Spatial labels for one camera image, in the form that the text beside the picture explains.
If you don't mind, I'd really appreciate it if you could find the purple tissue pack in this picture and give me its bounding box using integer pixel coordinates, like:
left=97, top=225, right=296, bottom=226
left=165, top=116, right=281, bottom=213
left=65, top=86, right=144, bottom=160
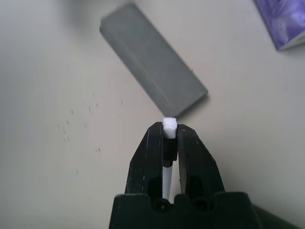
left=254, top=0, right=305, bottom=52

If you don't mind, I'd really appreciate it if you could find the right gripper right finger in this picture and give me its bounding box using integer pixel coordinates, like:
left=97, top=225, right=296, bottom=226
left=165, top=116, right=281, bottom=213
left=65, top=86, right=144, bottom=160
left=175, top=124, right=226, bottom=199

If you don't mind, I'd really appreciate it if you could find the white marker pen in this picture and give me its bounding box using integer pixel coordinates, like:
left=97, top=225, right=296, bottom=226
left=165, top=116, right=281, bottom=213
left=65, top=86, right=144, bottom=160
left=162, top=117, right=179, bottom=200

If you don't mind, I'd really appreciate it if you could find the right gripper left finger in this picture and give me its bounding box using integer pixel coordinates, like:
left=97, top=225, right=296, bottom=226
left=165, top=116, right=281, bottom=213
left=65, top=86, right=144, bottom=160
left=123, top=121, right=167, bottom=199

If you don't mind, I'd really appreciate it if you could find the grey glasses case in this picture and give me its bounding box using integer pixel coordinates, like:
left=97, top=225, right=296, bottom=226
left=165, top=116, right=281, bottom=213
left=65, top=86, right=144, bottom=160
left=99, top=1, right=209, bottom=119

